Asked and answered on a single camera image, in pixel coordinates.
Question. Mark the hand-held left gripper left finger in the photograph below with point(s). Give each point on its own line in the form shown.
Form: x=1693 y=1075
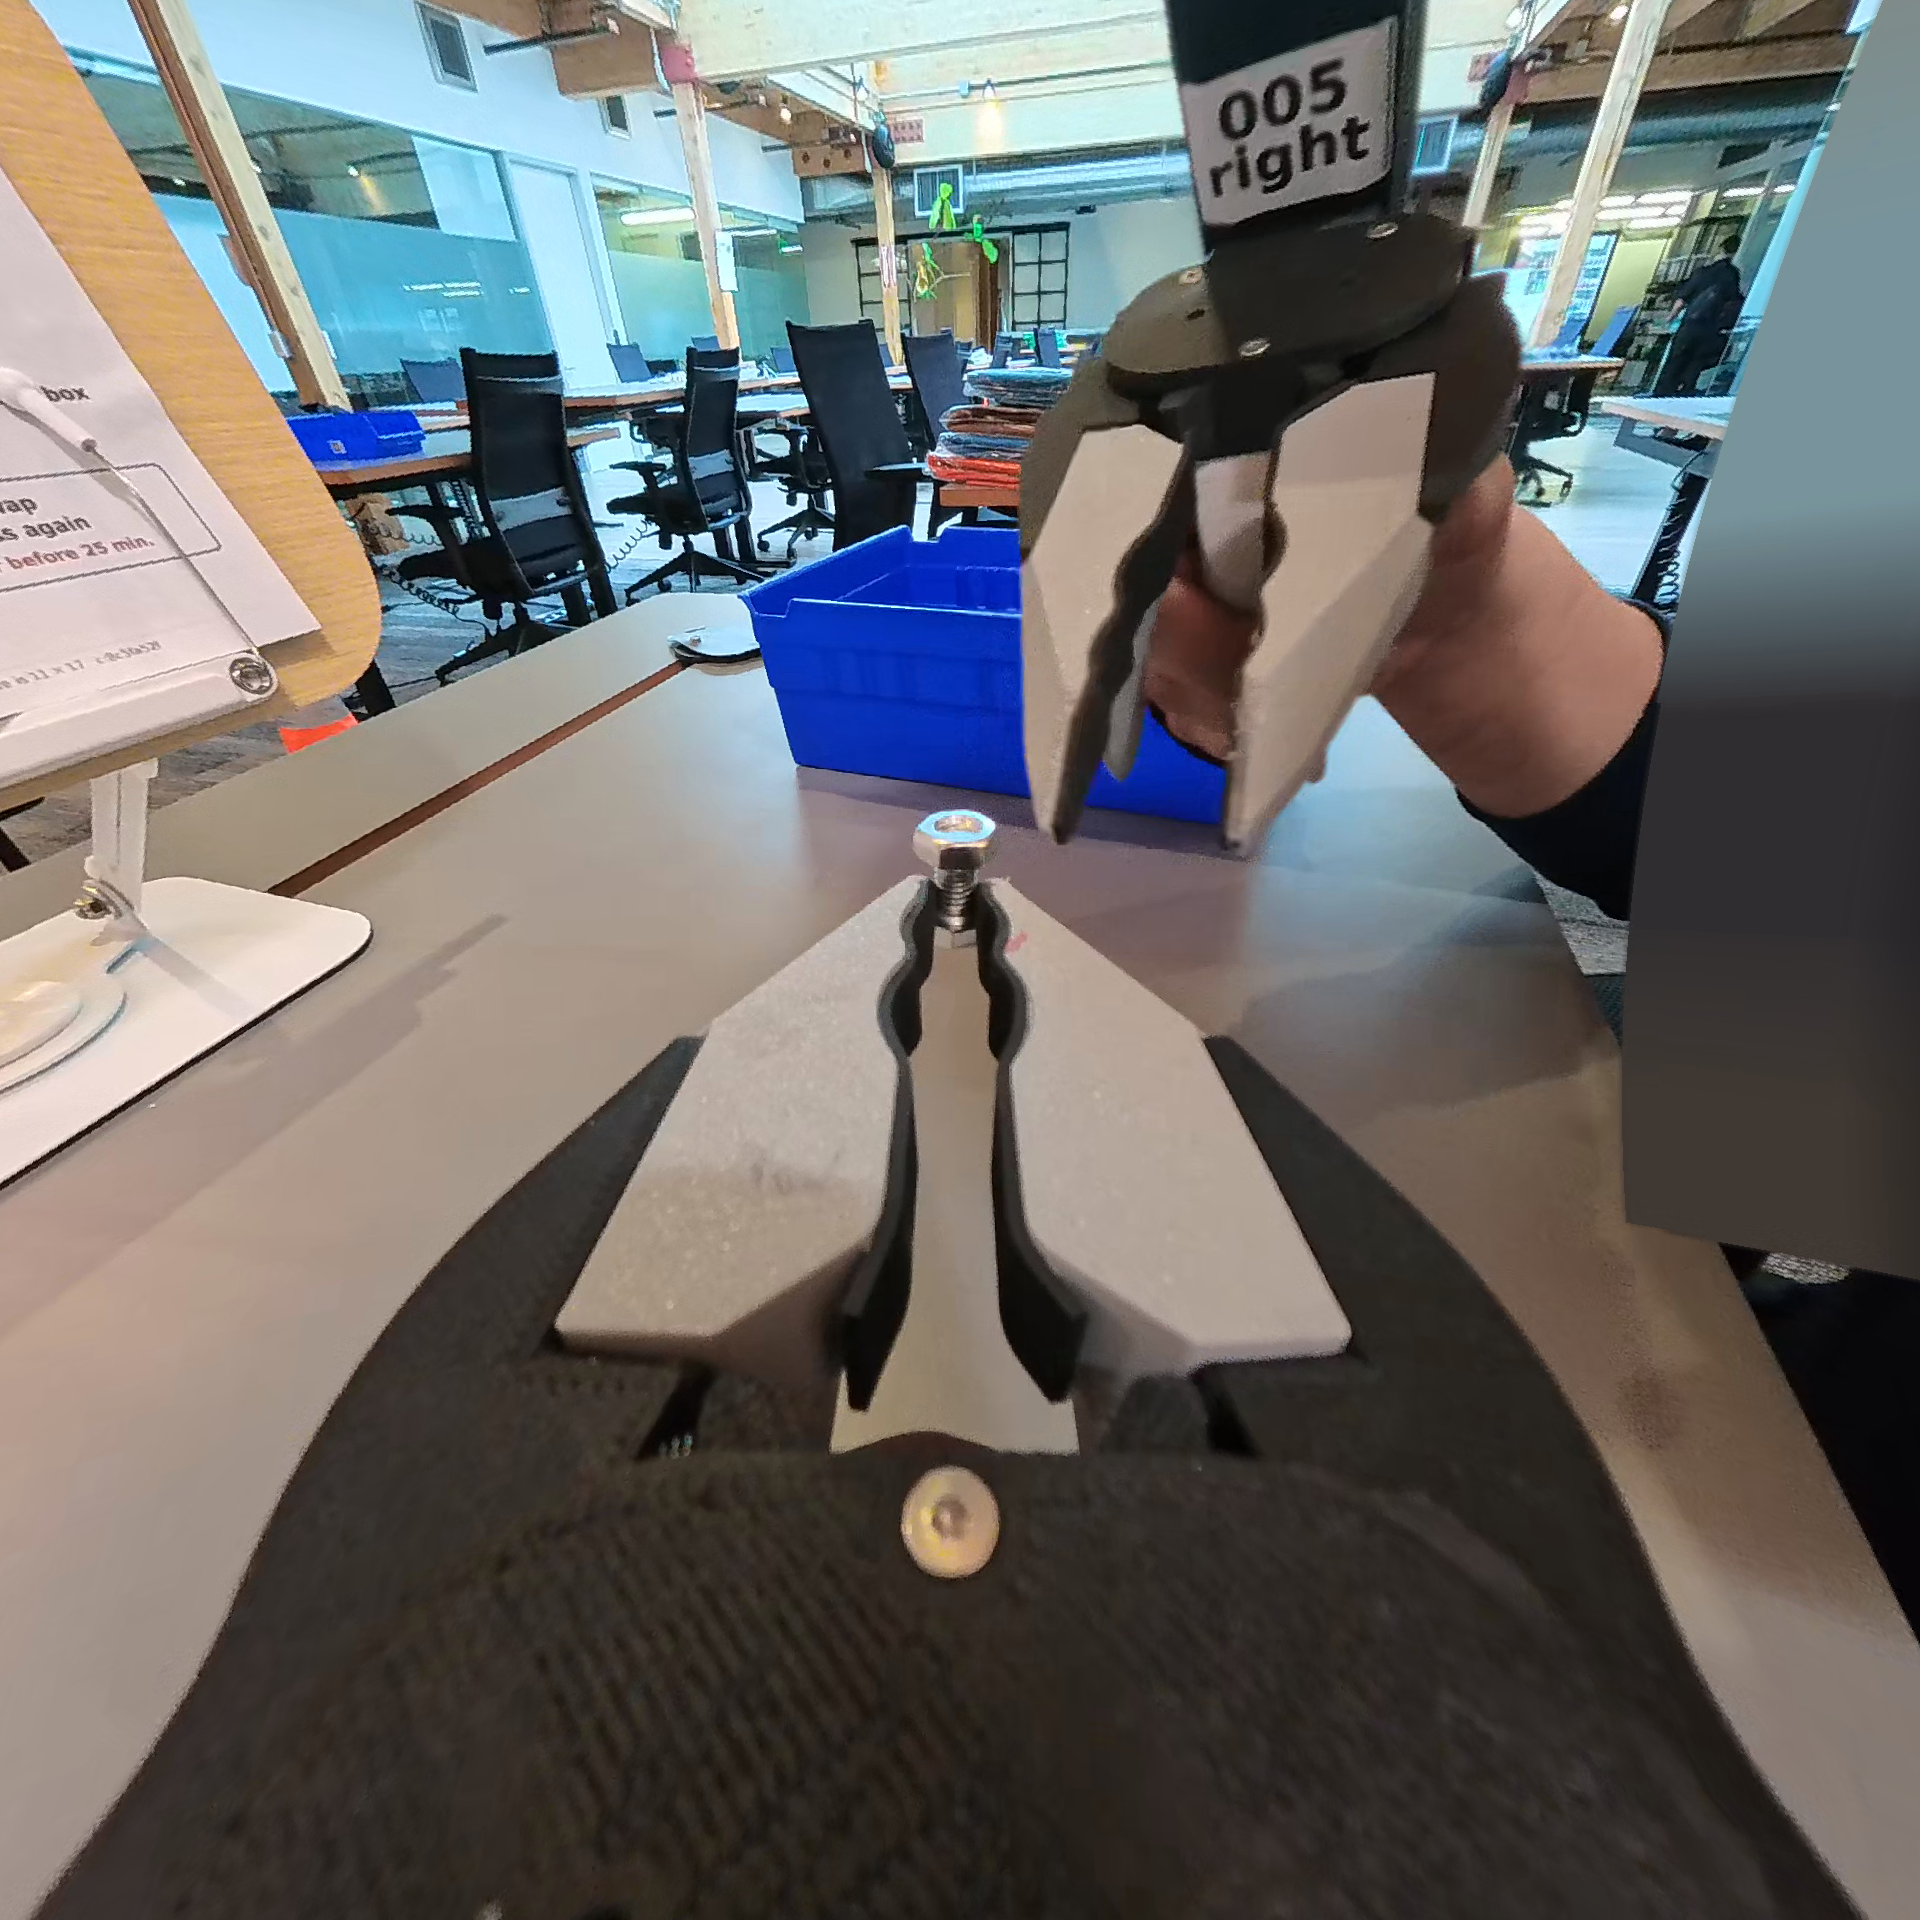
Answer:
x=705 y=1185

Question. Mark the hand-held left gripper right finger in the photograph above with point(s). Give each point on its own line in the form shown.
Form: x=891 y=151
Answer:
x=1170 y=1185

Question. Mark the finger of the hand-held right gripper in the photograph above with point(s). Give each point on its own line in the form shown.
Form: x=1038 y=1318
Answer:
x=1079 y=600
x=1336 y=600

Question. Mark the blue plastic bin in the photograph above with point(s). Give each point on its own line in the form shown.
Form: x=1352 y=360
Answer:
x=902 y=675

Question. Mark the silver hex bolt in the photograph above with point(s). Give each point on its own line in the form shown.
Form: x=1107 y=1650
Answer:
x=949 y=843

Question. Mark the person's right forearm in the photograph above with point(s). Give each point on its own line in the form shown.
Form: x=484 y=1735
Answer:
x=1595 y=778

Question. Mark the person's right hand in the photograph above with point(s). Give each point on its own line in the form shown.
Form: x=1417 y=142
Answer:
x=1517 y=633

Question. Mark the stack of colourful cloths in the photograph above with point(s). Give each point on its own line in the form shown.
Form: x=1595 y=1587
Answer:
x=991 y=451

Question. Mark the black office chair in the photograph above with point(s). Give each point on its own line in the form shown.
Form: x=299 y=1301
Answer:
x=510 y=435
x=934 y=375
x=710 y=435
x=843 y=391

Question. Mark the green streamer decoration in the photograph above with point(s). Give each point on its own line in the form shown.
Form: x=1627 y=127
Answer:
x=940 y=201

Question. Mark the orange traffic cone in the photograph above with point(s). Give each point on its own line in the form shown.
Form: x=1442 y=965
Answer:
x=316 y=733

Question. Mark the wooden office desk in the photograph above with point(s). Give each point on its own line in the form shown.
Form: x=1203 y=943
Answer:
x=384 y=463

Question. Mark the small blue parts bin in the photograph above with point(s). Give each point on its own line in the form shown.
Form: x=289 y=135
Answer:
x=335 y=435

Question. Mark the printed instruction sheet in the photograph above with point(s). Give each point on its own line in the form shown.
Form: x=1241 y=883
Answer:
x=90 y=600

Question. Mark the wooden display board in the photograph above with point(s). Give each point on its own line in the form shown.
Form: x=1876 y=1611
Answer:
x=181 y=298

